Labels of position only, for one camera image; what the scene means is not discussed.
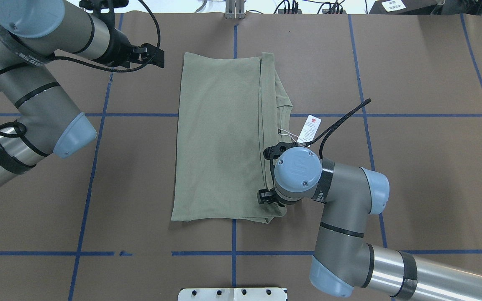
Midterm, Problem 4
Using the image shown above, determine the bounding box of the black box with label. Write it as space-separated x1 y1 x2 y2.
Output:
368 0 444 15

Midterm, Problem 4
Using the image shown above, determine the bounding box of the black left camera cable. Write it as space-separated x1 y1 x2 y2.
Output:
0 0 161 138

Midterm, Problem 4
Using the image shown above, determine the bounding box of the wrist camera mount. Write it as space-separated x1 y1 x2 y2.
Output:
78 0 129 12
263 142 306 161

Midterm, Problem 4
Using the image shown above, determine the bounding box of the black camera cable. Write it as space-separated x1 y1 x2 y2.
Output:
304 99 372 156
0 0 161 138

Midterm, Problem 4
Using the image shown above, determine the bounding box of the black right camera cable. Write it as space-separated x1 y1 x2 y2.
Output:
304 99 372 156

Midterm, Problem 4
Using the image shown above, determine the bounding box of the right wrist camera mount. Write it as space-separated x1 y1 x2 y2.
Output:
263 142 306 161

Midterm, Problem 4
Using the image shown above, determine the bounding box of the white paper hang tag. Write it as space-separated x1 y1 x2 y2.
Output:
278 115 321 143

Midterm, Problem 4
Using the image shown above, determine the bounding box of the olive green long-sleeve shirt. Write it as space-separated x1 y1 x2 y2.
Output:
172 53 293 223

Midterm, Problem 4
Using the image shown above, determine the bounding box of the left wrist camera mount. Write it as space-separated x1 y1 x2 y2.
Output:
78 0 129 12

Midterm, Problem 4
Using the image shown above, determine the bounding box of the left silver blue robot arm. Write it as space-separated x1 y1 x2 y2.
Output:
0 0 165 187

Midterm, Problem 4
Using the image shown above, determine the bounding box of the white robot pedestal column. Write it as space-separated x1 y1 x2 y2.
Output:
177 286 288 301

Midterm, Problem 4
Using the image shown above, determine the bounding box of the aluminium frame post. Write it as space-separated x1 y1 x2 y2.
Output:
225 0 246 20

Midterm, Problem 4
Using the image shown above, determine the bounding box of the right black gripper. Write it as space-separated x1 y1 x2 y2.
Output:
258 184 292 206

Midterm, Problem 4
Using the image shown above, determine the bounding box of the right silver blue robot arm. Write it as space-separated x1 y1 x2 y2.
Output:
258 142 482 301

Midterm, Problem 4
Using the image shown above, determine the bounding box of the brown paper table cover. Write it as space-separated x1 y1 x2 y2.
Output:
0 13 482 301

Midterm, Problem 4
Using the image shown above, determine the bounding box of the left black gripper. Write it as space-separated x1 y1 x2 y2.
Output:
107 30 164 69

